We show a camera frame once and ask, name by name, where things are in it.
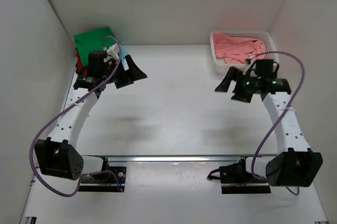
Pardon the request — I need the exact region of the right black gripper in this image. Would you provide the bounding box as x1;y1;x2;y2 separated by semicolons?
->
215;67;260;103

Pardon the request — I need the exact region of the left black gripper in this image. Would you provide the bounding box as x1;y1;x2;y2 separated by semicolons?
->
104;52;148;86

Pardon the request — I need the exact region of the pink t shirt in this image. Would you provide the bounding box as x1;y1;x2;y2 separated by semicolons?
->
213;32;266;64

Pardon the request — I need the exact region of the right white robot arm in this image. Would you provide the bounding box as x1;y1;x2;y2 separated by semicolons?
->
215;67;323;188

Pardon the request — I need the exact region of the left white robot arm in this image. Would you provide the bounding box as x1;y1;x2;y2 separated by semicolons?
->
34;51;147;180

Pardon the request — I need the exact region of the teal folded t shirt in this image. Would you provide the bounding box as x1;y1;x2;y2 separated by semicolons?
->
121;45;129;63

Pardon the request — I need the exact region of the green folded t shirt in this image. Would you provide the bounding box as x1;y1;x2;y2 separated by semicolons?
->
74;27;114;66

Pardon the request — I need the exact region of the red folded t shirt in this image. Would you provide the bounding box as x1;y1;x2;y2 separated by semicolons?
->
75;50;83;74

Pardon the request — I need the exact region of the white plastic basket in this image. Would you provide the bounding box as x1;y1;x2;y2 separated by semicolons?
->
210;31;279;74

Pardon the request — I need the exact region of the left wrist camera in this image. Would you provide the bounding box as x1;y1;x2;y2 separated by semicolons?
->
87;51;107;77

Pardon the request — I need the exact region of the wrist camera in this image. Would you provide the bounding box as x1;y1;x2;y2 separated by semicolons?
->
254;60;279;79
87;51;107;77

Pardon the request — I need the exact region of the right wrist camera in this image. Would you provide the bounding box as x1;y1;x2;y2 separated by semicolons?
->
254;60;279;79

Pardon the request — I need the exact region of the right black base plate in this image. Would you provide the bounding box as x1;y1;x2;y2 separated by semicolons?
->
207;163;271;194

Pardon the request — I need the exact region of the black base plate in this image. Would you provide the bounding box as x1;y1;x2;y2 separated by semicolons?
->
78;161;127;193
207;163;271;194

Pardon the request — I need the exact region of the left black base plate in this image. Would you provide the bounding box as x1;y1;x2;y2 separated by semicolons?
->
78;161;127;193

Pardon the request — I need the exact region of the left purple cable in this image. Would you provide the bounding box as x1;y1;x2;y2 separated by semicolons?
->
30;36;123;198

